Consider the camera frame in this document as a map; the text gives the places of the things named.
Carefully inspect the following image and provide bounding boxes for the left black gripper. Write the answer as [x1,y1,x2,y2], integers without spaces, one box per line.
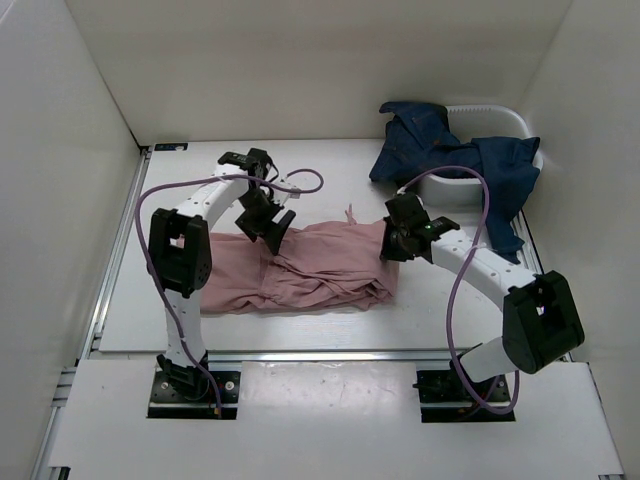
[236,190,296,255]

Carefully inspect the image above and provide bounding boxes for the pink trousers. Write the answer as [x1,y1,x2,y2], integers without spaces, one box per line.
[200,209,399,315]

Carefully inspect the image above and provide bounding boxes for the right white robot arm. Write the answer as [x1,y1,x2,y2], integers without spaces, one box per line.
[381,193,585,400]

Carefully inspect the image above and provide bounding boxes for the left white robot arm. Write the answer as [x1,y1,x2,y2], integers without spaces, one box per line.
[145,148,295,400]

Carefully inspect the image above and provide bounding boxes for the dark blue jeans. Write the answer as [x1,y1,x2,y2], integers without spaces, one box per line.
[369,101,524,263]

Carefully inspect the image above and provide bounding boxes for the white plastic basket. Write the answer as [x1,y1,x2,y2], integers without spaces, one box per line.
[419,105,543,208]

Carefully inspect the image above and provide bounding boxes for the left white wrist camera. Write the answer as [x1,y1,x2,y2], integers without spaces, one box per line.
[271,180,301,206]

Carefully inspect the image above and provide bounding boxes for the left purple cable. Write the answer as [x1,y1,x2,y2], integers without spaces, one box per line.
[135,167,325,406]

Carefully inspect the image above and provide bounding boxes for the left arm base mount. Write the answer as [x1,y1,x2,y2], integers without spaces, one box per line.
[147,355,241,420]

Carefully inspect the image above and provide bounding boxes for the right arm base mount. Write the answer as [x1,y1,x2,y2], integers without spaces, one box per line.
[413,370,516,424]

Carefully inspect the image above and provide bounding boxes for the aluminium left rail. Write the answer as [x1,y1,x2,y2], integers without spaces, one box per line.
[74,146,152,367]

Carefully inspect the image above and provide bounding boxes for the aluminium front rail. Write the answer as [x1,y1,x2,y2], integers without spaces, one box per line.
[51,346,573,407]

